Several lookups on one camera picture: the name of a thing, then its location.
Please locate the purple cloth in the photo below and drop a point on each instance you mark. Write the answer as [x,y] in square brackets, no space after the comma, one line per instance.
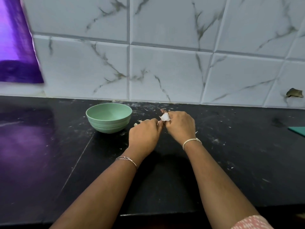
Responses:
[16,43]

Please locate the pink patterned right sleeve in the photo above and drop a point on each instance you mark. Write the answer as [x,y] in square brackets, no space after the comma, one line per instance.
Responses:
[252,222]

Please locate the person's right forearm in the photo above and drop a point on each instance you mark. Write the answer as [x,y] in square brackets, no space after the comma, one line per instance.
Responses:
[217,188]

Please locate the person's left forearm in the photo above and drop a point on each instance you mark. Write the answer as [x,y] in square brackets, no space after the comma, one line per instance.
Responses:
[97,198]

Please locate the mint green bowl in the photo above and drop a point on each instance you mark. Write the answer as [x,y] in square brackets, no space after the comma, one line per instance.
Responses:
[108,115]

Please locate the person's left hand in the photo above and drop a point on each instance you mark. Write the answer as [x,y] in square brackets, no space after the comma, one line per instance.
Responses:
[145,136]

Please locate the white garlic bulb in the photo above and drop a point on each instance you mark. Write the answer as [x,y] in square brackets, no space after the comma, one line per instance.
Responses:
[165,116]

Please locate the person's right hand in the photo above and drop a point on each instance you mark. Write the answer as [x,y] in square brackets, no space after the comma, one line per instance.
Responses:
[181,126]

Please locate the green cutting board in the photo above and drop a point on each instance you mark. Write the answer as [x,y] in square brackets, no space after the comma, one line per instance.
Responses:
[298,131]

